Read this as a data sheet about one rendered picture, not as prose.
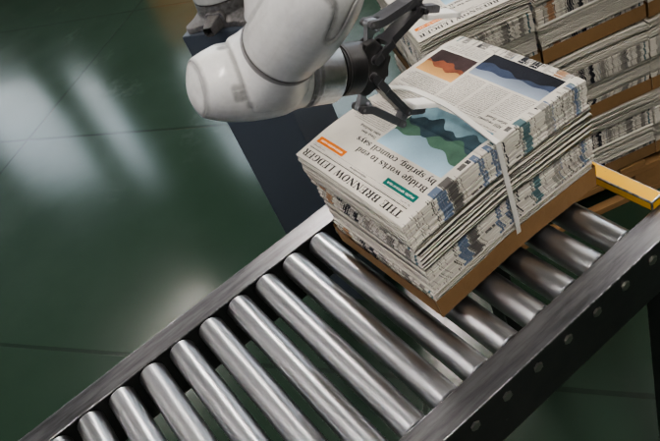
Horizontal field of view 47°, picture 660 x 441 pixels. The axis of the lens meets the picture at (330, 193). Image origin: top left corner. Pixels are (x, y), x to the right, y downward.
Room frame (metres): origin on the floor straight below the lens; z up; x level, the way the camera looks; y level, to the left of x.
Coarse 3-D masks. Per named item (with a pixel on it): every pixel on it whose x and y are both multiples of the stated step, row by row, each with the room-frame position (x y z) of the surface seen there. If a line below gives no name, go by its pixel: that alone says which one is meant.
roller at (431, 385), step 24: (288, 264) 1.05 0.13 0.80; (312, 264) 1.03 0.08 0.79; (312, 288) 0.97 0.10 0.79; (336, 288) 0.94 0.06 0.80; (336, 312) 0.89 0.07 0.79; (360, 312) 0.86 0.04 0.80; (360, 336) 0.82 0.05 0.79; (384, 336) 0.80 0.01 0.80; (384, 360) 0.76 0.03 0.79; (408, 360) 0.73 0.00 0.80; (408, 384) 0.71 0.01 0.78; (432, 384) 0.67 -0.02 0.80; (432, 408) 0.65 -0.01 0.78
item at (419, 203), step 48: (336, 144) 1.00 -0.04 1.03; (384, 144) 0.95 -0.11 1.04; (432, 144) 0.90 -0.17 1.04; (336, 192) 0.94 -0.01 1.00; (384, 192) 0.85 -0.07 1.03; (432, 192) 0.80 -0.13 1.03; (480, 192) 0.82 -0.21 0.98; (384, 240) 0.86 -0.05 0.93; (432, 240) 0.79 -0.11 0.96; (480, 240) 0.82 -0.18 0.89; (432, 288) 0.78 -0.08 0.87
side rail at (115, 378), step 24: (312, 216) 1.14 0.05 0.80; (288, 240) 1.11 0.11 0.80; (264, 264) 1.07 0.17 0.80; (216, 288) 1.07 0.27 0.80; (240, 288) 1.04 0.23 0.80; (192, 312) 1.03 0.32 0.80; (216, 312) 1.01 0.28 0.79; (264, 312) 1.04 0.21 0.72; (168, 336) 1.00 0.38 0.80; (192, 336) 0.99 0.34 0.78; (240, 336) 1.01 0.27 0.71; (144, 360) 0.97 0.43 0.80; (168, 360) 0.97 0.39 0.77; (216, 360) 0.99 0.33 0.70; (96, 384) 0.96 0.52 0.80; (120, 384) 0.94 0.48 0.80; (72, 408) 0.94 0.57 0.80; (96, 408) 0.92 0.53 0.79; (48, 432) 0.91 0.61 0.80; (72, 432) 0.90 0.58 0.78; (120, 432) 0.92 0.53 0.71
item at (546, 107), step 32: (416, 64) 1.13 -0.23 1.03; (448, 64) 1.09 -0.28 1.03; (480, 64) 1.05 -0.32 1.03; (512, 64) 1.01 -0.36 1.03; (544, 64) 0.98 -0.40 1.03; (448, 96) 1.00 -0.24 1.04; (480, 96) 0.96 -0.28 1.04; (512, 96) 0.93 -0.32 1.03; (544, 96) 0.90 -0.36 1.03; (576, 96) 0.90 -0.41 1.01; (512, 128) 0.86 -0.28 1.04; (544, 128) 0.87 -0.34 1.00; (576, 128) 0.89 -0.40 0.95; (544, 160) 0.87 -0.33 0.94; (576, 160) 0.89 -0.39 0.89; (544, 192) 0.87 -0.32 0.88
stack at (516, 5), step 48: (384, 0) 1.79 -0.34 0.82; (432, 0) 1.68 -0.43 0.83; (480, 0) 1.58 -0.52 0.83; (528, 0) 1.58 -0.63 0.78; (576, 0) 1.55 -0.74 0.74; (624, 0) 1.54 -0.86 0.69; (432, 48) 1.54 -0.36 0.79; (528, 48) 1.54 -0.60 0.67; (624, 48) 1.54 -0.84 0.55; (624, 144) 1.54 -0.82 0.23
